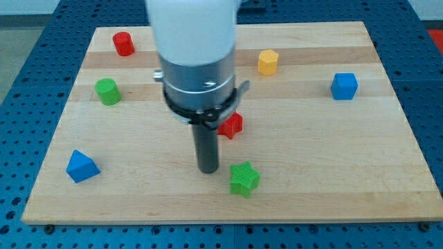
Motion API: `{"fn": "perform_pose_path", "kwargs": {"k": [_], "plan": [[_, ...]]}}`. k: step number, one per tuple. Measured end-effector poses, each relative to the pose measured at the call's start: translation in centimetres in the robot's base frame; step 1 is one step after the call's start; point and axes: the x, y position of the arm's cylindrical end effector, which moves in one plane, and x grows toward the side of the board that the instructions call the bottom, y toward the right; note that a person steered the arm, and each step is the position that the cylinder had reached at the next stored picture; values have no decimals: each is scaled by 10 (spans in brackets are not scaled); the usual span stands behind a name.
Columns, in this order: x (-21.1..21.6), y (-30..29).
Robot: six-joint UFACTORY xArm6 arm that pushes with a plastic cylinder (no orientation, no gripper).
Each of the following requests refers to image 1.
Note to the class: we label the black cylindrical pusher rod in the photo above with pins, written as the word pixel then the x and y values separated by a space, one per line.
pixel 206 147

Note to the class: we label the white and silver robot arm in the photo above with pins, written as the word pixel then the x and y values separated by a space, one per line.
pixel 195 40

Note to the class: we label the wooden board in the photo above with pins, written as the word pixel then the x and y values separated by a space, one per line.
pixel 321 160

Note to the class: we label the red cylinder block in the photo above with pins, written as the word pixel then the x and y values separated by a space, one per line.
pixel 123 44

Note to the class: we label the red star block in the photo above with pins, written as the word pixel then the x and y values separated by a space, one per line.
pixel 231 126

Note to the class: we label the yellow hexagon block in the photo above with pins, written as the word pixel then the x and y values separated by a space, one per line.
pixel 267 62

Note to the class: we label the blue cube block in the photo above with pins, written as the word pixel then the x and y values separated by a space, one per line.
pixel 344 86

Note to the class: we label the blue triangle block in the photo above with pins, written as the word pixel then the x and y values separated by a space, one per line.
pixel 81 167

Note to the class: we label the green cylinder block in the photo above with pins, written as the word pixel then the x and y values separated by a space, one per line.
pixel 107 91

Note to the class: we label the green star block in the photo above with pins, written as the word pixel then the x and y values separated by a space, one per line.
pixel 244 179

